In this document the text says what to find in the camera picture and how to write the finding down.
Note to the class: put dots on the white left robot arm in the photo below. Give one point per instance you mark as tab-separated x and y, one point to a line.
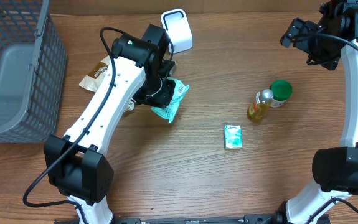
77	163

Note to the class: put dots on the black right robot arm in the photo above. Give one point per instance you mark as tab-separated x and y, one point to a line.
334	170

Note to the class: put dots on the cream brown bread bag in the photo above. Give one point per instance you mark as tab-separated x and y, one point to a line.
93	79

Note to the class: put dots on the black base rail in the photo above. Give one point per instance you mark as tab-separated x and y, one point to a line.
247	219

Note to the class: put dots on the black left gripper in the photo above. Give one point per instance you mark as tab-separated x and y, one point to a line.
159	98

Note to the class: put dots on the green-capped white bottle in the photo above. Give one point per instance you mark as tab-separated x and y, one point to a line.
282	90

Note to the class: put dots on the light teal snack packet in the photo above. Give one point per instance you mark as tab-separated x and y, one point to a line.
169	112

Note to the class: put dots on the yellow Vim dish soap bottle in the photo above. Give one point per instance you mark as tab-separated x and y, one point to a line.
260	105

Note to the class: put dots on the white barcode scanner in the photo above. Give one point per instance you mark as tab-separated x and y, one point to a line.
177	26

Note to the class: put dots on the dark grey plastic basket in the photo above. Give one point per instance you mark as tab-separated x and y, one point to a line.
33	62

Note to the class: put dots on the small teal white box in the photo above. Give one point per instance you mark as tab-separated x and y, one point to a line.
232	137

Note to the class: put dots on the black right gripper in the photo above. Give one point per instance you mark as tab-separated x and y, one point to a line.
290	35

